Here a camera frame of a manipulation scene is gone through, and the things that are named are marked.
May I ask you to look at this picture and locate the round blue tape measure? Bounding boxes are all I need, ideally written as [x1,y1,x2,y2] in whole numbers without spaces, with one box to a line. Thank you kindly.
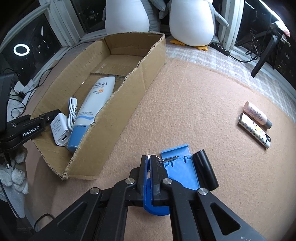
[143,177,171,217]

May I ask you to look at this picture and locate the black inline remote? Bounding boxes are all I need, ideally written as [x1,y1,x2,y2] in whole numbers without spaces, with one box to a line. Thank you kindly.
[208,42,232,56]

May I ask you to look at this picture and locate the person's left hand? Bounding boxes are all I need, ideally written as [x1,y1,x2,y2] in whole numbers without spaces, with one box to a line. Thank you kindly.
[0,147,29,194]

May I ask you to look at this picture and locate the small pink bottle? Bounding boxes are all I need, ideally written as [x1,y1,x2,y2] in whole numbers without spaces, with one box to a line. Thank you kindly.
[243,101,273,129]

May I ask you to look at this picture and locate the white USB cable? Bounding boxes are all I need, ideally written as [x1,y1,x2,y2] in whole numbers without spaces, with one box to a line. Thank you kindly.
[67,95,80,130]

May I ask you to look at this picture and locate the black ring light cable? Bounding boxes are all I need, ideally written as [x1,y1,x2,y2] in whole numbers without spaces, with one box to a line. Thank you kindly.
[229,30,262,63]

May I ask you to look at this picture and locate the white blue sunscreen tube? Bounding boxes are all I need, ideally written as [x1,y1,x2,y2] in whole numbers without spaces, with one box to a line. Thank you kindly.
[66,76,116,152]

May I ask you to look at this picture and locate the black tripod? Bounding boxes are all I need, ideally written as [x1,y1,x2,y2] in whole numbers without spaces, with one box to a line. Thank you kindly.
[235,22,292,78]

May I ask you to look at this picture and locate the white patterned lighter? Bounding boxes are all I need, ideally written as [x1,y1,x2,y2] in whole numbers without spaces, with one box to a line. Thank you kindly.
[238,113,271,149]

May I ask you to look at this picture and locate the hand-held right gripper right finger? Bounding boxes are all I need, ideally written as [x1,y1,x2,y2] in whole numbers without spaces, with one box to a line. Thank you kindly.
[150,155,266,241]

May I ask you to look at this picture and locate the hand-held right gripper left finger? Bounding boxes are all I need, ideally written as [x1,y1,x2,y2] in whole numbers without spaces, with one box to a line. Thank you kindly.
[35,155,151,241]

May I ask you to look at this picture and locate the cardboard box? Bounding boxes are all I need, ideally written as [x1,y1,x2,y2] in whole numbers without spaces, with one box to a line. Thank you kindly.
[30,32,166,180]

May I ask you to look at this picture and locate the blue plastic phone stand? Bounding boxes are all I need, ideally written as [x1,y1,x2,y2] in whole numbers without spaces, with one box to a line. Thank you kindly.
[160,144,200,189]

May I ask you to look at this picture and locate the silver keys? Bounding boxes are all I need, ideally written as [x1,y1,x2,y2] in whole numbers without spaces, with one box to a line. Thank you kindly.
[147,149,180,173]

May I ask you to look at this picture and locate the grey checked cloth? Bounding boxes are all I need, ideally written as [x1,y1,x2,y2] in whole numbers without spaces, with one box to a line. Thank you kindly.
[23,35,296,121]

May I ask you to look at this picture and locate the white USB charger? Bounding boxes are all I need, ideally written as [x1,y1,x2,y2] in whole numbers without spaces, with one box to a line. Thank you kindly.
[50,112,71,147]

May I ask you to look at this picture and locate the small penguin plush toy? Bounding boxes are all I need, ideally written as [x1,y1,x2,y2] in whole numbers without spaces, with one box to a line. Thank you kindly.
[158,0,230,51]

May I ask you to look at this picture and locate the white window frame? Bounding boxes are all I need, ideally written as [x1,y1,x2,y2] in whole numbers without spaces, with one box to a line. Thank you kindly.
[0,0,296,77]

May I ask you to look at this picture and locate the large penguin plush toy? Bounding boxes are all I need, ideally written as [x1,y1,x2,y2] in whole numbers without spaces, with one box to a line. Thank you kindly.
[102,0,167,36]

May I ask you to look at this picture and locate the black cylinder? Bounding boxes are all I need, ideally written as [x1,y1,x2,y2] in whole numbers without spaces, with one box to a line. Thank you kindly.
[192,149,219,191]

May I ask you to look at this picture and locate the thin black cable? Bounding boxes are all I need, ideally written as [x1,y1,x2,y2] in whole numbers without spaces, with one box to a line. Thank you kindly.
[14,46,70,98]

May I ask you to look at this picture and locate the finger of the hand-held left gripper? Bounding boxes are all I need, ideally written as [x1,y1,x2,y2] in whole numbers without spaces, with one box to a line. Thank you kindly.
[30,109,62,128]

